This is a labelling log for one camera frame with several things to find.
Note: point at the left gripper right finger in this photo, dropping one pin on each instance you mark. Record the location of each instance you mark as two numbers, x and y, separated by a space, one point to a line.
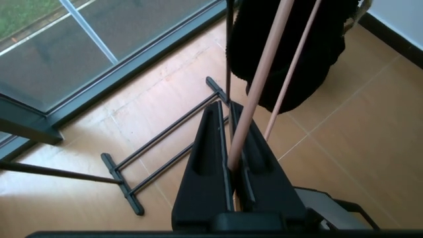
264 185

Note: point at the black clothes rack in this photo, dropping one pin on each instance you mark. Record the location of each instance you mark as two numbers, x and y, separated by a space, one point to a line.
124 185

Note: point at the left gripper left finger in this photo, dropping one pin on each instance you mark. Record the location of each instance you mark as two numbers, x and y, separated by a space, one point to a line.
205 191

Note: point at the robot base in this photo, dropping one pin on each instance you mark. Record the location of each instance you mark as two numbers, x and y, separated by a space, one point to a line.
317 205

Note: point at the pink clothes hanger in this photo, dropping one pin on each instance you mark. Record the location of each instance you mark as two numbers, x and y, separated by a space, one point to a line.
261 76

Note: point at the window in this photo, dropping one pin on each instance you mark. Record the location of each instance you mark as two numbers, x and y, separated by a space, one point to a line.
49 66

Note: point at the black garment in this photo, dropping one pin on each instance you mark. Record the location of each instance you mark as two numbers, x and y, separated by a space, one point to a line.
330 39

